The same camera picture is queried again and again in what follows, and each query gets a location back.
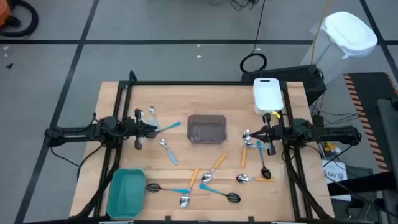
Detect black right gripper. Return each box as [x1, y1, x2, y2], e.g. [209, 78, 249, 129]
[249, 113, 284, 156]

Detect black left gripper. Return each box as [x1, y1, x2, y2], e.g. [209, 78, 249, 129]
[123, 109, 158, 151]

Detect black spoon blue handle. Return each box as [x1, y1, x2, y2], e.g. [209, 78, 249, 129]
[256, 139, 272, 180]
[146, 183, 190, 194]
[145, 121, 182, 139]
[198, 183, 242, 204]

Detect silver spoon orange handle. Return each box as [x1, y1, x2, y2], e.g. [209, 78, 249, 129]
[201, 152, 228, 185]
[236, 174, 276, 184]
[240, 129, 251, 168]
[179, 168, 200, 208]

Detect white plastic bin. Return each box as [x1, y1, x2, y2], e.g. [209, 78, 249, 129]
[252, 77, 285, 116]

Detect grey translucent plastic bin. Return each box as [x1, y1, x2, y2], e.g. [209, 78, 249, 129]
[187, 114, 228, 145]

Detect teal plastic bin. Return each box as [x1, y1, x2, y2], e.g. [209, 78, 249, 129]
[106, 168, 147, 220]

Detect power strip yellow plugs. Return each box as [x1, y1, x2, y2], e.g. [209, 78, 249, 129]
[323, 141, 343, 156]

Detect white paper label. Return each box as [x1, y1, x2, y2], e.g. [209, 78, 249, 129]
[322, 159, 352, 202]

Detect black metal beam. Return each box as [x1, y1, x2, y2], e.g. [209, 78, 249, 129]
[326, 170, 398, 197]

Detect black mat striped edge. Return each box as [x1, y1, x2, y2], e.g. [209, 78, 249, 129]
[343, 72, 398, 174]

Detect dark grey stand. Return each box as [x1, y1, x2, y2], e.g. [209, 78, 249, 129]
[376, 98, 398, 224]

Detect white lidded trash bin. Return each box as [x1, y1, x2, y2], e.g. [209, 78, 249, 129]
[300, 11, 379, 84]

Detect orange vacuum cleaner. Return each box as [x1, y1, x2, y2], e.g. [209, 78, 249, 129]
[0, 0, 12, 27]

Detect black metal table frame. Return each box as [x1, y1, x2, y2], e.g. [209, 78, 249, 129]
[70, 70, 335, 224]

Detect black coiled cable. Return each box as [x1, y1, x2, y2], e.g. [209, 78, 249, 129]
[239, 0, 268, 74]

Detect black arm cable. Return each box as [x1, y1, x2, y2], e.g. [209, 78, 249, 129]
[76, 144, 105, 182]

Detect yellow cable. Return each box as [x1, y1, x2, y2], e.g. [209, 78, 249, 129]
[310, 0, 332, 65]

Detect black vacuum hose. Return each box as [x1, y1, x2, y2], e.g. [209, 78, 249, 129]
[0, 0, 39, 38]

